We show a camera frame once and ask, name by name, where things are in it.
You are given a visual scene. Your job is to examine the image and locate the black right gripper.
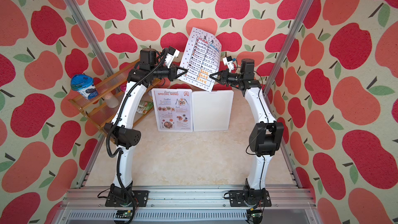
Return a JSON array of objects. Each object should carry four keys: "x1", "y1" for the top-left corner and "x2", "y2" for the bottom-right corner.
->
[{"x1": 211, "y1": 71, "x2": 243, "y2": 89}]

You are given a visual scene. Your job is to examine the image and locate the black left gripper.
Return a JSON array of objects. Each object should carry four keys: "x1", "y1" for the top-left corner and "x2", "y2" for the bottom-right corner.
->
[{"x1": 150, "y1": 63, "x2": 188, "y2": 83}]

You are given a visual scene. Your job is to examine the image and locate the white dotted menu sheet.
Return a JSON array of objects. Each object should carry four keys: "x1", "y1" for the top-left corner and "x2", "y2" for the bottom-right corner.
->
[{"x1": 179, "y1": 28, "x2": 222, "y2": 92}]

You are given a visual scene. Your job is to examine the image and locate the restaurant special menu sheet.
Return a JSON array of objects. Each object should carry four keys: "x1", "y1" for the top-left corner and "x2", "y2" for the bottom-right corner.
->
[{"x1": 153, "y1": 88, "x2": 192, "y2": 131}]

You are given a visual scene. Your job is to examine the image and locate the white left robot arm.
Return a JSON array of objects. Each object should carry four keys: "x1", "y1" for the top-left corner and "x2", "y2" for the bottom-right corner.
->
[{"x1": 104, "y1": 47, "x2": 188, "y2": 205}]

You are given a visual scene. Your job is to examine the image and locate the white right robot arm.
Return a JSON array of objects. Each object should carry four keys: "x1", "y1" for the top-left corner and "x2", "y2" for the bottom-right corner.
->
[{"x1": 210, "y1": 59, "x2": 284, "y2": 208}]

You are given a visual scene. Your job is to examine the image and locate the right white rack box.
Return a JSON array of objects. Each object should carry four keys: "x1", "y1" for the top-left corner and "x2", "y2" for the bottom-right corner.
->
[{"x1": 192, "y1": 90, "x2": 234, "y2": 132}]

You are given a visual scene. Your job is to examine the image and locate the white rack box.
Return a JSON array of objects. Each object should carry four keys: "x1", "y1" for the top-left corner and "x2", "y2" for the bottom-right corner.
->
[
  {"x1": 151, "y1": 88, "x2": 194, "y2": 133},
  {"x1": 192, "y1": 90, "x2": 234, "y2": 132}
]

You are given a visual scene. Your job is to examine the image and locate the left white rack box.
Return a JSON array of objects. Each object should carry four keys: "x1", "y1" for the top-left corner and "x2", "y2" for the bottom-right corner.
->
[{"x1": 151, "y1": 88, "x2": 194, "y2": 133}]

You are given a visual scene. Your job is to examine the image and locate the green snack packet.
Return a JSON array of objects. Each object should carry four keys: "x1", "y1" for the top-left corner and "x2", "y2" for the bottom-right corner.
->
[{"x1": 136, "y1": 101, "x2": 153, "y2": 115}]

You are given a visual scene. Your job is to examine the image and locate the pink lidded cup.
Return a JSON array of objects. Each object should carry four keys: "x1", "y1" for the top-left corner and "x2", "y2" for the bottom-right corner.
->
[{"x1": 120, "y1": 82, "x2": 127, "y2": 92}]

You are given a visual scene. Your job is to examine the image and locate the clear plastic bottle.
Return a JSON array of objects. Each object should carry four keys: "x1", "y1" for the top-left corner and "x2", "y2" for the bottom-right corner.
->
[{"x1": 103, "y1": 92, "x2": 119, "y2": 108}]

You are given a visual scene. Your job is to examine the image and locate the wooden spice shelf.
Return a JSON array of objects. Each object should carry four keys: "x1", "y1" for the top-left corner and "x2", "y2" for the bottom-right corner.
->
[{"x1": 69, "y1": 57, "x2": 162, "y2": 131}]

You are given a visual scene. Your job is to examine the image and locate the blue lidded yogurt cup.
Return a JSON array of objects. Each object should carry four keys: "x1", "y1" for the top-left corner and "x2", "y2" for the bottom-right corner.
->
[{"x1": 70, "y1": 74, "x2": 98, "y2": 100}]

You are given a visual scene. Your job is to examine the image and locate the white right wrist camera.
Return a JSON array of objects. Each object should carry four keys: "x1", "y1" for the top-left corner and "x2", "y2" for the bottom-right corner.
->
[{"x1": 222, "y1": 56, "x2": 236, "y2": 72}]

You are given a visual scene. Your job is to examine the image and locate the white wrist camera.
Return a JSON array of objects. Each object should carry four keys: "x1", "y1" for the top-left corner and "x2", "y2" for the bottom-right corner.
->
[
  {"x1": 164, "y1": 46, "x2": 180, "y2": 68},
  {"x1": 222, "y1": 56, "x2": 236, "y2": 72}
]

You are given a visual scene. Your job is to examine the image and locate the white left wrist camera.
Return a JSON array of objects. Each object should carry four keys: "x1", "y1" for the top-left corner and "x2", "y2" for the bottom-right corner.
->
[{"x1": 164, "y1": 46, "x2": 180, "y2": 68}]

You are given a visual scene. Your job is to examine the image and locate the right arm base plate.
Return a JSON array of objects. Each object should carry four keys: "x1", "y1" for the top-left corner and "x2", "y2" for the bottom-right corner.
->
[{"x1": 228, "y1": 189, "x2": 272, "y2": 207}]

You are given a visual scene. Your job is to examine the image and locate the right aluminium frame post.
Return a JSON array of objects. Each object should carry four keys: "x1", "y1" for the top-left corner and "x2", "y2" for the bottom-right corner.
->
[{"x1": 263, "y1": 0, "x2": 314, "y2": 97}]

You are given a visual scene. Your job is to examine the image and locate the aluminium frame post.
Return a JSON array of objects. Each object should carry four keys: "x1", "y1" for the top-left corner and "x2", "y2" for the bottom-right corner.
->
[
  {"x1": 64, "y1": 0, "x2": 114, "y2": 76},
  {"x1": 263, "y1": 0, "x2": 314, "y2": 97}
]

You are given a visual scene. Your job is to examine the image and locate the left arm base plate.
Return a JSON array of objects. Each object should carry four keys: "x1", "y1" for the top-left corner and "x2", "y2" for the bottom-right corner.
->
[{"x1": 105, "y1": 190, "x2": 149, "y2": 207}]

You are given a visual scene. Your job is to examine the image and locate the left aluminium frame post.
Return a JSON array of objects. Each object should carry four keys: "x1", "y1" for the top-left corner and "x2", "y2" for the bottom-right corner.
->
[{"x1": 64, "y1": 0, "x2": 114, "y2": 76}]

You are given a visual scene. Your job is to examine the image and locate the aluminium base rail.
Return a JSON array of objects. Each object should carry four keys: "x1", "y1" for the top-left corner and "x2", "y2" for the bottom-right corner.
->
[{"x1": 53, "y1": 185, "x2": 321, "y2": 224}]

